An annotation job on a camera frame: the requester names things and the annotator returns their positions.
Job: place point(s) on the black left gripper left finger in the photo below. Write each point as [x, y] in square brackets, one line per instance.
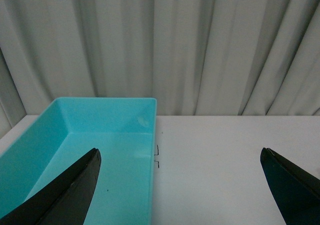
[63, 201]

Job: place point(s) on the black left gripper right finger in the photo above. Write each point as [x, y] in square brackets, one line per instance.
[295, 191]

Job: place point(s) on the turquoise plastic storage bin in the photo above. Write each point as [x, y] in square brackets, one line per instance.
[122, 129]

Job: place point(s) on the white pleated curtain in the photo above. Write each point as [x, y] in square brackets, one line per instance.
[196, 57]

